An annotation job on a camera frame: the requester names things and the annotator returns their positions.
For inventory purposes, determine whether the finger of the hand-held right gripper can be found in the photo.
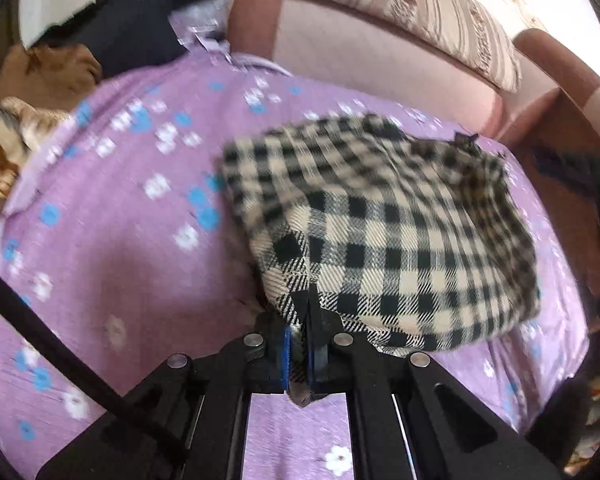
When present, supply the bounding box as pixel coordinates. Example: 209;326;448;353
532;152;600;197

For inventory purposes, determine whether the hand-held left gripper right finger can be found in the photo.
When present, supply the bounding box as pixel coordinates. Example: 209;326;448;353
304;291;562;480

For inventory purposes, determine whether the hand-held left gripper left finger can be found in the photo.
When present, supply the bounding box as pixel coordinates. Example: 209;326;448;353
36;291;310;480

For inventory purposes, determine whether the black beige checked coat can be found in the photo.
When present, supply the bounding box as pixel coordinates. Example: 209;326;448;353
220;112;542;408

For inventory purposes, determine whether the purple floral bedsheet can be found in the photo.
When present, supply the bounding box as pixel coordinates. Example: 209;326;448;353
0;52;593;480

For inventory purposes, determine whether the striped floral pillow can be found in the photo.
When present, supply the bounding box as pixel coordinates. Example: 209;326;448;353
272;0;523;92

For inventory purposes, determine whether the pink padded headboard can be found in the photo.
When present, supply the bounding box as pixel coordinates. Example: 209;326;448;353
227;0;600;148

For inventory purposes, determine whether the beige brown patterned cloth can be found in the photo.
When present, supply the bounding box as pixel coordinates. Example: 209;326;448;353
0;97;73;221

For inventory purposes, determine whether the dark navy garment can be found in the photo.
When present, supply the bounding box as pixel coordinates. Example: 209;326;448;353
45;0;223;78

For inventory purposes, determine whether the brown wooden bed frame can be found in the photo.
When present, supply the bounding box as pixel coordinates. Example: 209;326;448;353
517;87;600;311

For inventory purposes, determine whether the black cable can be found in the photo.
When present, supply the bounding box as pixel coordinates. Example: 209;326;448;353
0;257;188;466

